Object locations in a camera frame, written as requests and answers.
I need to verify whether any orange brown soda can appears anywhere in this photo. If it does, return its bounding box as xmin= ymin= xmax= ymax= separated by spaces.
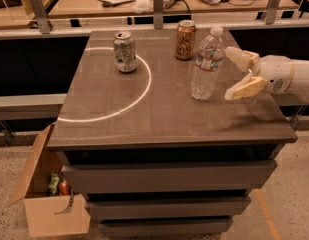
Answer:
xmin=175 ymin=20 xmax=196 ymax=60

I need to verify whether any grey drawer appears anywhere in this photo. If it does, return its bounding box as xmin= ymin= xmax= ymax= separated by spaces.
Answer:
xmin=86 ymin=197 xmax=251 ymax=220
xmin=99 ymin=217 xmax=233 ymax=238
xmin=62 ymin=160 xmax=277 ymax=193

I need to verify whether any open cardboard box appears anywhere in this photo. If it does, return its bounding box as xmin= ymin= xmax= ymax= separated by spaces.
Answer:
xmin=10 ymin=124 xmax=90 ymax=238

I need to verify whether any white green soda can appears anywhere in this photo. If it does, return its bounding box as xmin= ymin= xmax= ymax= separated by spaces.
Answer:
xmin=113 ymin=31 xmax=137 ymax=73

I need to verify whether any middle grey drawer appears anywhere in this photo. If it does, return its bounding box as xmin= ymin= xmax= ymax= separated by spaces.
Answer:
xmin=86 ymin=197 xmax=251 ymax=220

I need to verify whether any bottom grey drawer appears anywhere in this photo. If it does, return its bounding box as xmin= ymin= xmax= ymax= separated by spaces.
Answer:
xmin=99 ymin=217 xmax=233 ymax=238

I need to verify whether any left metal bracket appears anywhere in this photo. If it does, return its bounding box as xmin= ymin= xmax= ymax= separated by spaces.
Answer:
xmin=29 ymin=0 xmax=52 ymax=34

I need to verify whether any white face mask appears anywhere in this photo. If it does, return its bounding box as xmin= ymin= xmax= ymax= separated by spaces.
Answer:
xmin=131 ymin=0 xmax=152 ymax=13

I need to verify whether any green snack bag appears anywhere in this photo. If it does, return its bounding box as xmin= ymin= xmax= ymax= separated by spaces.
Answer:
xmin=49 ymin=172 xmax=62 ymax=196

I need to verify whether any clear plastic water bottle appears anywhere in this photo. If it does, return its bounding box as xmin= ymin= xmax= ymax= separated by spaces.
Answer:
xmin=191 ymin=26 xmax=225 ymax=100

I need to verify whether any middle metal bracket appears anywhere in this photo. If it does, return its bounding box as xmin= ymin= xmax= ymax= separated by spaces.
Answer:
xmin=153 ymin=0 xmax=163 ymax=29

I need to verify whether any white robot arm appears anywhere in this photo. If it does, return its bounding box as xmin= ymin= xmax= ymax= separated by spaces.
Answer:
xmin=224 ymin=47 xmax=309 ymax=103

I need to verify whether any red can in box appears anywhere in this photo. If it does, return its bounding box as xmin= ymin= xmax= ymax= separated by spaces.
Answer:
xmin=58 ymin=181 xmax=71 ymax=196

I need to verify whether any metal bracket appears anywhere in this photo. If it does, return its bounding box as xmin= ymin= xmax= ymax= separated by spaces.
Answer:
xmin=262 ymin=0 xmax=288 ymax=26
xmin=29 ymin=0 xmax=52 ymax=34
xmin=153 ymin=0 xmax=163 ymax=29

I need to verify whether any grey drawer cabinet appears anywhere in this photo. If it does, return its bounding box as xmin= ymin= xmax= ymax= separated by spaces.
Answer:
xmin=47 ymin=28 xmax=299 ymax=238

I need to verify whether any top grey drawer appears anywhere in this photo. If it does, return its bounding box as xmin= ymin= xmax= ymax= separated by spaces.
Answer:
xmin=62 ymin=160 xmax=277 ymax=193

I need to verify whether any right metal bracket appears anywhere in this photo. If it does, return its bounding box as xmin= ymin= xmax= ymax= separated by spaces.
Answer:
xmin=262 ymin=0 xmax=288 ymax=26

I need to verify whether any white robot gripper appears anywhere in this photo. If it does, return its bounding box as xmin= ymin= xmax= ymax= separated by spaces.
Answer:
xmin=224 ymin=46 xmax=294 ymax=100

